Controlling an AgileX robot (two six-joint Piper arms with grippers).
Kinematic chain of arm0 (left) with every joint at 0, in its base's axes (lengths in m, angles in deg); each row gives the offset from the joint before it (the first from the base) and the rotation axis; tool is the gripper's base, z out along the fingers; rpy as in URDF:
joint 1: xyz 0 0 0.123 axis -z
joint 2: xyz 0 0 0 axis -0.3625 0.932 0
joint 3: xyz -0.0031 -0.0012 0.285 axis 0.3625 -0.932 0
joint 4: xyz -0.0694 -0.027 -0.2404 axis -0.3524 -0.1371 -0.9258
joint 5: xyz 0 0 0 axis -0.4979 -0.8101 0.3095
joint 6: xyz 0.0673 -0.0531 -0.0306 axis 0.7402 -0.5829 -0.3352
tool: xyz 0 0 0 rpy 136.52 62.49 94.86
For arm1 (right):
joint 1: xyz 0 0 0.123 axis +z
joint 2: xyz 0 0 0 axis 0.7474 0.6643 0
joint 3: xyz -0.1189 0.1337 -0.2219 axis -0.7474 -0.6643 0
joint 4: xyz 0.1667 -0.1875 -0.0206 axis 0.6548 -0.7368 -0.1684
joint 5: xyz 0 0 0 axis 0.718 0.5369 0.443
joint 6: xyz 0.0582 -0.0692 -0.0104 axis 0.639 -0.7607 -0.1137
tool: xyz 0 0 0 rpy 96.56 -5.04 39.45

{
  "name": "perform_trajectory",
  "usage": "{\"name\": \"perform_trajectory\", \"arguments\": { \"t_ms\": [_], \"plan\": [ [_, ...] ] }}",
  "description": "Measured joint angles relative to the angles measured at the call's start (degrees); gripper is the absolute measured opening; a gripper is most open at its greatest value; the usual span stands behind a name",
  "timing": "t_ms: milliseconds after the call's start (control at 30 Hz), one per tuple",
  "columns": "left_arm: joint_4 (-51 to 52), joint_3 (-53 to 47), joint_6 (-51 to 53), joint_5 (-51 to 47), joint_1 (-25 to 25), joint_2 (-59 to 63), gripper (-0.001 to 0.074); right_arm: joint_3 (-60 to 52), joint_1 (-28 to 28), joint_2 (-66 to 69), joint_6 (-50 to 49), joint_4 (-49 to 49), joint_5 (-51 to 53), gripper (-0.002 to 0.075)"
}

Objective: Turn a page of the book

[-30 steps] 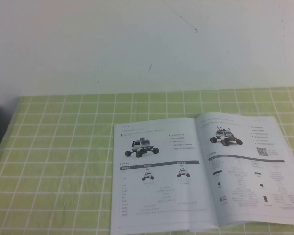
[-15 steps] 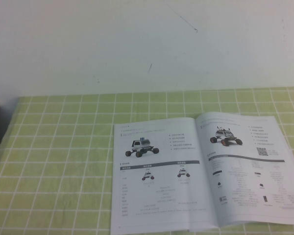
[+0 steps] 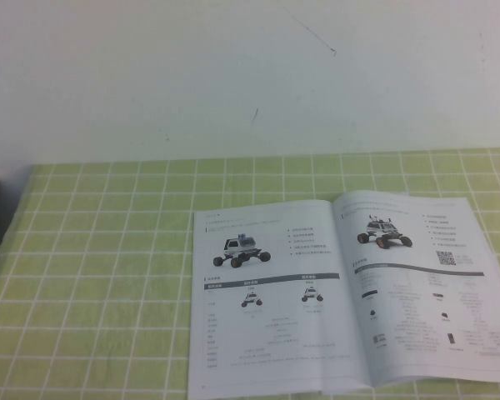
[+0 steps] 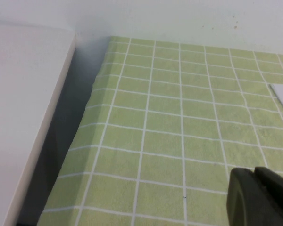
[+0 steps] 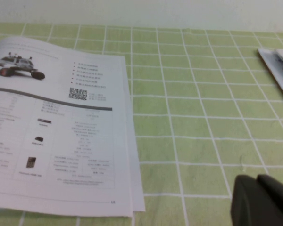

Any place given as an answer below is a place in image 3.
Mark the white product manual book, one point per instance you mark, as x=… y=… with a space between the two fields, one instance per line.
x=266 y=291

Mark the green white checked tablecloth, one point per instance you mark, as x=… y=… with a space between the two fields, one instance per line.
x=87 y=250

